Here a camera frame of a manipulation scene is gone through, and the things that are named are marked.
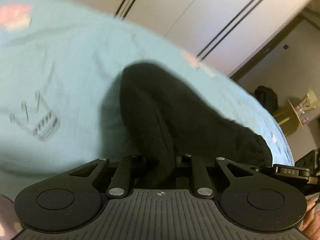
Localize dark wooden door frame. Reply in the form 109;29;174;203
229;10;320;82

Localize black bag on floor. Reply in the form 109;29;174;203
254;86;279;115

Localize black pants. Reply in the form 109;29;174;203
120;63;272;187

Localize light blue mushroom bedsheet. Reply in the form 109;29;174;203
1;0;294;199

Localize white wardrobe with black handles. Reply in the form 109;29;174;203
73;0;311;75

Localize yellow stool with items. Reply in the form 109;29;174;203
273;88;319;137

